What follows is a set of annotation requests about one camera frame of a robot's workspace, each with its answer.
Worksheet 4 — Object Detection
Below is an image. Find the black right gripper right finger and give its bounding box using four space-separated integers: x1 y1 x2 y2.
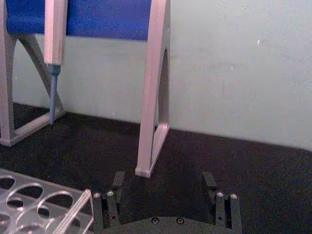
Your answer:
202 171 243 232

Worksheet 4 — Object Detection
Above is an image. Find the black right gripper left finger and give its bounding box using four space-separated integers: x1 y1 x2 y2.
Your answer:
92 171 126 232

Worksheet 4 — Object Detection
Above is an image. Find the black table cloth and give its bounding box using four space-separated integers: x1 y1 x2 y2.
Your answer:
0 101 312 234

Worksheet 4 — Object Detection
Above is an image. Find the clear plastic rack with holes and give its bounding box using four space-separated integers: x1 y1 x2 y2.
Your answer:
0 168 95 234

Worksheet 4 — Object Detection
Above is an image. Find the grey stand with blue panel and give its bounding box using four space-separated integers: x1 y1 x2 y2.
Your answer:
0 0 171 178

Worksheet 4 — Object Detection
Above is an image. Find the grey pipette with blue tip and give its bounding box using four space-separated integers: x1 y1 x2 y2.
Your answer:
43 0 68 125

